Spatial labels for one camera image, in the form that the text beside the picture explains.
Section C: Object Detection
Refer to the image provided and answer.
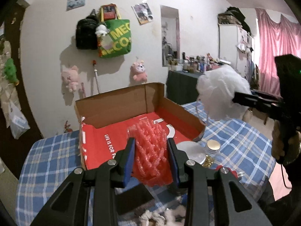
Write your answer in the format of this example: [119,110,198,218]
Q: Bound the white bath loofah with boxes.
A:
[196,65,251,121]

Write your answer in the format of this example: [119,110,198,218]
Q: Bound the dark green covered table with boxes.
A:
[166,70,203,105]

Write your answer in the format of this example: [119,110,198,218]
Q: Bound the red white stick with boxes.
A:
[92,60,100,94]

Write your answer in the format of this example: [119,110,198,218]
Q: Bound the white plush keychain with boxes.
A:
[95,24,110,38]

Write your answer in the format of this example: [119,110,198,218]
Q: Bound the white fluffy star clip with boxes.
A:
[164,205,186,226]

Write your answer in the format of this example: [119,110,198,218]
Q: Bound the pink plush toy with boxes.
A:
[131,60,147,83]
[61,65,80,92]

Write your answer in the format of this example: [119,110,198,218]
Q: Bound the small jar gold beads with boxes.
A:
[203,139,221,168]

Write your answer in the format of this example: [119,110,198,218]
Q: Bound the pink plush toy right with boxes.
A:
[131,60,147,83]

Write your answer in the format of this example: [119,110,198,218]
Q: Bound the cardboard box red interior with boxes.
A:
[74,83,206,169]

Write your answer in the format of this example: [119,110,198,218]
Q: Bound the red box on hook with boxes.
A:
[100,4,117,21]

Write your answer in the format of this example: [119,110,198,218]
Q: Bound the green tote bag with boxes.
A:
[97,6,132,59]

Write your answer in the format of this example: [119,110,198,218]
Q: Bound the black phone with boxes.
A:
[115,184,155,216]

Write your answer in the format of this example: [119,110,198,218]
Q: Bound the wall mirror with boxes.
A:
[160,5,180,67]

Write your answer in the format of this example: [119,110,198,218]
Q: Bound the black backpack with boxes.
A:
[75,9,99,50]

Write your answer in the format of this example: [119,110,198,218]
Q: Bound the white wardrobe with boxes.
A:
[219,24,252,78]

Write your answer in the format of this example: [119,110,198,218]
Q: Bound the white plastic bag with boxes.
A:
[9,101,30,139]

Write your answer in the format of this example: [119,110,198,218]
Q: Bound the blue plaid tablecloth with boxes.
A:
[15,100,277,226]

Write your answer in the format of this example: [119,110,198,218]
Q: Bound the wall photo collage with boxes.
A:
[132,3,154,25]

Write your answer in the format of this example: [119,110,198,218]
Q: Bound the green plush toy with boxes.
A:
[4,58,19,86]

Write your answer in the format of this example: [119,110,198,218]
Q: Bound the pink curtain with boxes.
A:
[256,8,300,96]

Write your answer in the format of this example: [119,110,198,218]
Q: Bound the pink plush toy left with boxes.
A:
[61,65,80,92]

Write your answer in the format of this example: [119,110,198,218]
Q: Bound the red foam net ball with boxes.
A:
[128,118,173,187]

